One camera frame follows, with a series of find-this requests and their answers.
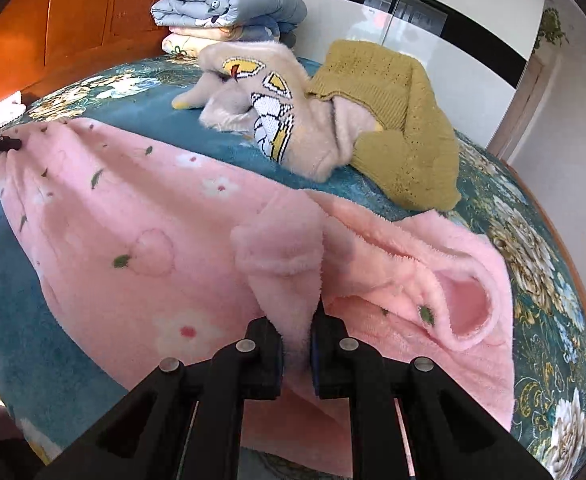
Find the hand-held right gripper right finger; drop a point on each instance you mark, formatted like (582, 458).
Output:
(316, 360)

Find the pale wooden door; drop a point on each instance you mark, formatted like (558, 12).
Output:
(528, 105)

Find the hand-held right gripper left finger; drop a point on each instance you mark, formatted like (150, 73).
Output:
(276, 380)

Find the olive green knit sweater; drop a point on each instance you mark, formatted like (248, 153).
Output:
(413, 150)

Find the white and black wardrobe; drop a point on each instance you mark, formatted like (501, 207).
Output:
(473, 60)

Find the wooden bed headboard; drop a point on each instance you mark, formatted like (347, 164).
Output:
(73, 25)

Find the green hanging plant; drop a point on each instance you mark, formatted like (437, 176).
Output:
(553, 30)

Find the cream floral folded quilt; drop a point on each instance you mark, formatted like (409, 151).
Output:
(193, 40)

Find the beige cartoon print sweater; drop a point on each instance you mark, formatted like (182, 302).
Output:
(318, 135)

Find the pink floral fleece garment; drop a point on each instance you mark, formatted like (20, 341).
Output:
(148, 210)

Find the teal floral bed sheet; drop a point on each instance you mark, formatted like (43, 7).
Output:
(533, 260)

